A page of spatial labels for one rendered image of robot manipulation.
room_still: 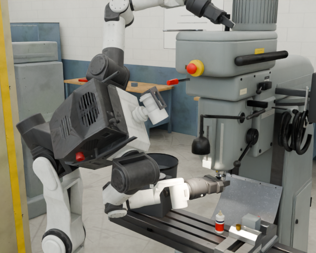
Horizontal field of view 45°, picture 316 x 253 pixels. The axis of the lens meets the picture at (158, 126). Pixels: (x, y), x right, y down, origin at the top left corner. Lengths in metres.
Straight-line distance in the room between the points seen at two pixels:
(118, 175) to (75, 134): 0.20
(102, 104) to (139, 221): 0.85
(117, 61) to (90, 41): 6.87
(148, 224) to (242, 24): 1.04
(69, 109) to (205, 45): 0.54
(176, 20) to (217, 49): 5.51
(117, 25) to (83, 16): 6.94
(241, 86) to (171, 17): 5.52
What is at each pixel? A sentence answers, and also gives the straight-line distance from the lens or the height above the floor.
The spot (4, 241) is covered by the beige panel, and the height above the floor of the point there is 0.34.
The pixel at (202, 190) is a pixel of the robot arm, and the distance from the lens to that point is 1.63.
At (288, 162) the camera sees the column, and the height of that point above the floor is 1.25.
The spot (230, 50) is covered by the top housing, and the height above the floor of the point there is 1.82.
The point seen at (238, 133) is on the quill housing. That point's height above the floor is 1.49.
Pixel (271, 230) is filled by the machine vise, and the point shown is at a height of 1.03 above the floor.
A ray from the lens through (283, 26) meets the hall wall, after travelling 5.99.
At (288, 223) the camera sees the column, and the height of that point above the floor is 0.92.
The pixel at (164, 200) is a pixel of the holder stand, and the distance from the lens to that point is 1.96.
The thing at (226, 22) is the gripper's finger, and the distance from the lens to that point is 1.59.
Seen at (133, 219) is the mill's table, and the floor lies 0.96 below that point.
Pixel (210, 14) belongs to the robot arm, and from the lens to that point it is 1.58.
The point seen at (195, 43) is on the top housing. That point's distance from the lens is 1.42.
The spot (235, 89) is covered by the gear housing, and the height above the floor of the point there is 1.68.
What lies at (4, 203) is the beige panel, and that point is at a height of 0.65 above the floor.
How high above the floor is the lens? 1.90
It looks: 15 degrees down
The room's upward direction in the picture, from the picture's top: straight up
